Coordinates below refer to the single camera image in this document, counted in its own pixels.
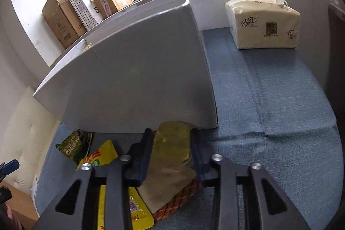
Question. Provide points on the white cardboard box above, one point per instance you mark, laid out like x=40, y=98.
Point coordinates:
x=134, y=79

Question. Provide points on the cream leather sofa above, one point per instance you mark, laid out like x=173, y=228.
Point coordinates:
x=24, y=133

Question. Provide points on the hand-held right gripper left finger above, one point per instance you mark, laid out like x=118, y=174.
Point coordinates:
x=147, y=157

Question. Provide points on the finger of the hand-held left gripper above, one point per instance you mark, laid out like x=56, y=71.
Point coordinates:
x=4, y=194
x=10, y=166

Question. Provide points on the dark green snack packet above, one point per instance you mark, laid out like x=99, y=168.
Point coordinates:
x=71, y=146

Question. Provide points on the beige tissue pack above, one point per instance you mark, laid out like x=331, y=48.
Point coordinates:
x=264, y=28

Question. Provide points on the yellow snack packet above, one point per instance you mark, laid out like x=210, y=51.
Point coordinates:
x=106, y=152

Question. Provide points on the flat brown cardboard piece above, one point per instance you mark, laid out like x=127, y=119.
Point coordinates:
x=23, y=200

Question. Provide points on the large brown cardboard box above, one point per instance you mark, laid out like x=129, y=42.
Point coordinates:
x=62, y=22

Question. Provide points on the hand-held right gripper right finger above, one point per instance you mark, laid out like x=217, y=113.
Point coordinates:
x=198, y=162

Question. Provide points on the polka dot paper bag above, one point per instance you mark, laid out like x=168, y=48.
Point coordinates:
x=80, y=6

